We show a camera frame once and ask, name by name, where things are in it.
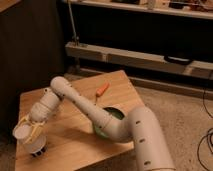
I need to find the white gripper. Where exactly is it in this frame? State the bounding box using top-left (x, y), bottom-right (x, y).
top-left (17, 114), bottom-right (45, 144)

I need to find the white ceramic cup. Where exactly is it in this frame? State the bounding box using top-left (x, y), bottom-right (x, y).
top-left (13, 123), bottom-right (47, 156)

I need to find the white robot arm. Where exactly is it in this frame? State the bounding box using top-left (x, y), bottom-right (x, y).
top-left (13, 76), bottom-right (175, 171)

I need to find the black and white eraser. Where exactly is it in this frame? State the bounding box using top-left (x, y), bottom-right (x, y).
top-left (31, 147), bottom-right (46, 157)

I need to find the wooden table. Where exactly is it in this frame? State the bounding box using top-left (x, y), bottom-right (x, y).
top-left (15, 70), bottom-right (143, 171)

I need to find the orange marker pen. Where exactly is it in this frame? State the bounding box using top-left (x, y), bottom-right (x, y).
top-left (96, 83), bottom-right (110, 98)

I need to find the green bowl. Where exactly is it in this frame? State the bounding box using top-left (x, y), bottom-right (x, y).
top-left (92, 107), bottom-right (125, 138)

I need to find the wooden shelf beam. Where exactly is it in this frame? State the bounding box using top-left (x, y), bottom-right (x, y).
top-left (65, 42), bottom-right (213, 78)

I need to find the metal stand pole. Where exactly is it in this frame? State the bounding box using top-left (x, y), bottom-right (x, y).
top-left (67, 0), bottom-right (79, 46)

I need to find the upper wooden shelf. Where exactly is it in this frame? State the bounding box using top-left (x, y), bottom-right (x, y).
top-left (61, 0), bottom-right (213, 20)

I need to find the black handle on beam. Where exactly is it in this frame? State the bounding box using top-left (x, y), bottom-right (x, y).
top-left (164, 56), bottom-right (193, 65)

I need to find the black cable on floor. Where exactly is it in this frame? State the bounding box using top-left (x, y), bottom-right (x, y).
top-left (196, 87), bottom-right (213, 171)

